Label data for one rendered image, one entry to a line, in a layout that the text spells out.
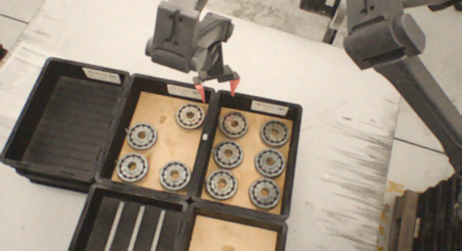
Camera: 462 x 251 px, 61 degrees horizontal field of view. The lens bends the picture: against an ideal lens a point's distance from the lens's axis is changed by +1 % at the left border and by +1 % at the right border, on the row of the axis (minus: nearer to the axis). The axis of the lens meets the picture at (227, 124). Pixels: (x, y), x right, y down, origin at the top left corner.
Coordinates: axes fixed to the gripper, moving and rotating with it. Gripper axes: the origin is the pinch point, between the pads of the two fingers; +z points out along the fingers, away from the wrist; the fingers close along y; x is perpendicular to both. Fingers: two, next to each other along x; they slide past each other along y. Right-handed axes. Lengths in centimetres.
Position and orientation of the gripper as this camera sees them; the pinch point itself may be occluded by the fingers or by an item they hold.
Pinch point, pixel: (218, 96)
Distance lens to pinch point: 127.2
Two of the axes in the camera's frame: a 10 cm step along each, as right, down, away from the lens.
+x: -2.8, -5.4, 8.0
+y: 9.6, -2.2, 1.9
